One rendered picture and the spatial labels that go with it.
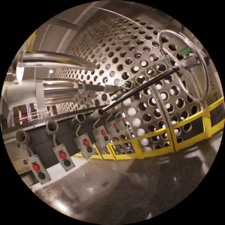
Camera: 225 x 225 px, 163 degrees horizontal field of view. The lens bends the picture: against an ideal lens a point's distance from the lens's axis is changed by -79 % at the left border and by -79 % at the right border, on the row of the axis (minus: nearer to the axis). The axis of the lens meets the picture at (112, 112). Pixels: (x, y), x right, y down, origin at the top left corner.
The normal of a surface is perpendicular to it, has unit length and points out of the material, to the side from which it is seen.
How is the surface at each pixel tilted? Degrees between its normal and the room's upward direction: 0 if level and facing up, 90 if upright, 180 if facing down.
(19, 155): 90
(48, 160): 90
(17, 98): 143
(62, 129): 90
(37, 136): 90
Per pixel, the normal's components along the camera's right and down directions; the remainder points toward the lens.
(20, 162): 0.71, -0.38
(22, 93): 0.81, 0.32
